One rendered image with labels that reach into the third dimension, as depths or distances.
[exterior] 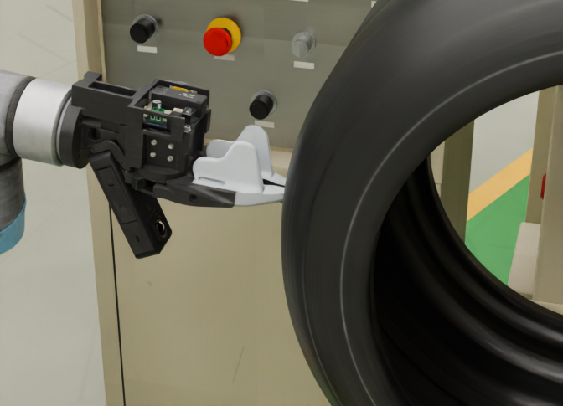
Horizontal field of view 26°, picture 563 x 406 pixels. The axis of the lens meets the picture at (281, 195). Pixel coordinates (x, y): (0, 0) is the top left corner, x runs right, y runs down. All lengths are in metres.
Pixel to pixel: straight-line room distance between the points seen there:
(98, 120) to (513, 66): 0.40
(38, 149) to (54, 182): 2.66
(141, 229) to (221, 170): 0.11
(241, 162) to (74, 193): 2.65
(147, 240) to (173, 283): 0.81
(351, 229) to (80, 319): 2.19
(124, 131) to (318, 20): 0.69
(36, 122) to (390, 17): 0.35
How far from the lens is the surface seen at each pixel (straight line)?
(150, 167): 1.08
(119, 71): 1.86
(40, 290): 3.23
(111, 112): 1.09
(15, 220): 1.21
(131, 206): 1.12
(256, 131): 1.08
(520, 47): 0.86
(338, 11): 1.72
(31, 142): 1.11
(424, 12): 0.90
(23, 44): 4.89
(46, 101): 1.10
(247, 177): 1.06
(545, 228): 1.35
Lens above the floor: 1.69
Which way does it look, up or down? 28 degrees down
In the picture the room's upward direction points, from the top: straight up
